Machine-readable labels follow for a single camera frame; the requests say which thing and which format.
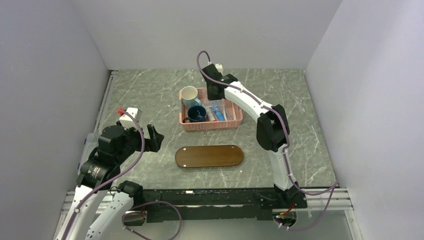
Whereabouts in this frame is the clear plastic screw box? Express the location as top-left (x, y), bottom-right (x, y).
top-left (77, 133), bottom-right (99, 175)

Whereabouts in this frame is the pink perforated plastic basket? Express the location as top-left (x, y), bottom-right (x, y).
top-left (179, 87), bottom-right (244, 131)

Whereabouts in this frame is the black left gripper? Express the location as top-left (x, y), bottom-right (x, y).
top-left (115, 123), bottom-right (164, 163)

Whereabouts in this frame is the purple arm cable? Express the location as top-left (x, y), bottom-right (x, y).
top-left (62, 110), bottom-right (183, 240)
top-left (196, 50), bottom-right (339, 232)

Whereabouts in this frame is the white and light-blue mug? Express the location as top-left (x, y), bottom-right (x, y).
top-left (180, 86), bottom-right (202, 109)

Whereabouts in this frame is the white toothbrush at basket edge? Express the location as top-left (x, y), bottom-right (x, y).
top-left (231, 102), bottom-right (237, 121)

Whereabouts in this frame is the silver toothpaste tube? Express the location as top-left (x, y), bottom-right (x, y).
top-left (206, 108), bottom-right (216, 122)

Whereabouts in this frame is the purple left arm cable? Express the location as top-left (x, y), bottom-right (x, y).
top-left (62, 110), bottom-right (183, 240)

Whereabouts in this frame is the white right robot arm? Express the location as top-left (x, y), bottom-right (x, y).
top-left (199, 63), bottom-right (308, 209)

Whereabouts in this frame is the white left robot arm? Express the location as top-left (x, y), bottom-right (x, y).
top-left (56, 123), bottom-right (165, 240)

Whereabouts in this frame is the oval wooden tray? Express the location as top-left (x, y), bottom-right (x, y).
top-left (175, 145), bottom-right (244, 168)

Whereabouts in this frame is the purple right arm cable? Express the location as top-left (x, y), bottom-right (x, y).
top-left (196, 50), bottom-right (339, 232)

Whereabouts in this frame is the clear textured glass dish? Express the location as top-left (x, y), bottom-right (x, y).
top-left (202, 99), bottom-right (225, 115)

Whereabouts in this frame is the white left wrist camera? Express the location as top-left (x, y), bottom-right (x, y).
top-left (117, 107), bottom-right (142, 129)

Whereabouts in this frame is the blue toothpaste tube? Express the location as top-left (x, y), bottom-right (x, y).
top-left (211, 106), bottom-right (225, 121)

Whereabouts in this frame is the dark navy mug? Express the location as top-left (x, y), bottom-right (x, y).
top-left (182, 105), bottom-right (207, 123)

